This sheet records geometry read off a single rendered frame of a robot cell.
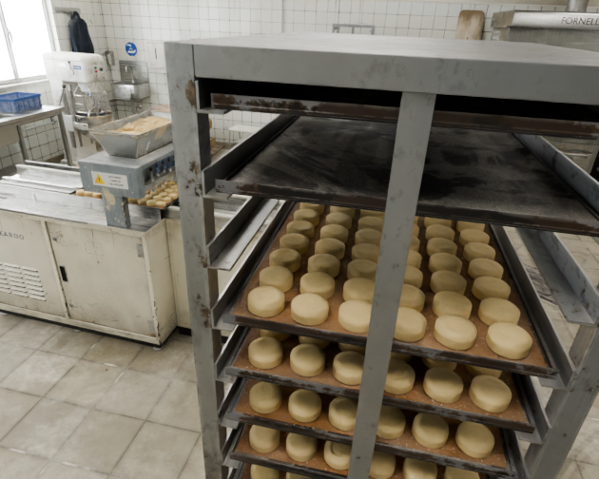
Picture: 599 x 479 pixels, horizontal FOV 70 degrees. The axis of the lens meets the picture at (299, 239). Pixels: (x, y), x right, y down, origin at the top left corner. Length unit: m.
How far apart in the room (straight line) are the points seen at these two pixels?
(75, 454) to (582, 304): 2.24
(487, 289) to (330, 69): 0.40
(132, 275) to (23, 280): 0.81
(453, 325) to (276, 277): 0.24
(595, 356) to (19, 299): 3.09
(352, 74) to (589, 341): 0.37
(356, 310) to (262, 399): 0.22
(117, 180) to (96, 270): 0.62
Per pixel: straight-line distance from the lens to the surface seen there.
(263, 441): 0.76
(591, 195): 0.58
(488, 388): 0.65
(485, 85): 0.41
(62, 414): 2.66
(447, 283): 0.66
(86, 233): 2.60
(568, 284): 0.59
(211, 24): 6.76
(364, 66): 0.41
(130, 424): 2.49
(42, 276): 3.00
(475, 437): 0.71
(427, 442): 0.69
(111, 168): 2.30
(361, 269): 0.65
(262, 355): 0.62
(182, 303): 2.74
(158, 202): 2.47
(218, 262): 0.52
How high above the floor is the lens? 1.84
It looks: 27 degrees down
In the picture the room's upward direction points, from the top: 3 degrees clockwise
